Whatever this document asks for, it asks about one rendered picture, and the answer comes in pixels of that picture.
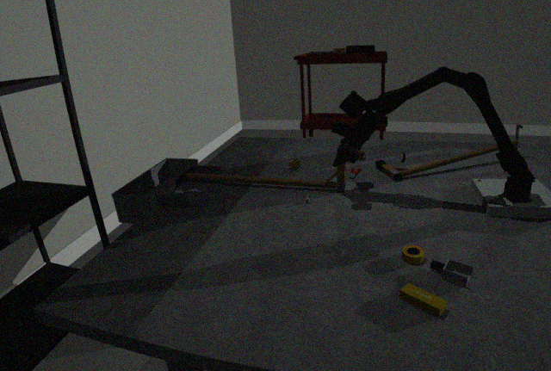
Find yellow rectangular block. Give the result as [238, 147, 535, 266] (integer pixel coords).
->
[399, 283, 447, 317]

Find red-handled pliers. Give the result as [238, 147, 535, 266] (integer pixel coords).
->
[349, 168, 362, 179]

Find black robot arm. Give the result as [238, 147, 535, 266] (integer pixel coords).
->
[332, 66, 535, 202]

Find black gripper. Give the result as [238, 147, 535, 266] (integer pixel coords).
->
[333, 123, 372, 167]

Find long wooden-handled scraper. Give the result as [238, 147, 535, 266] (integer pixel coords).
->
[175, 163, 346, 193]

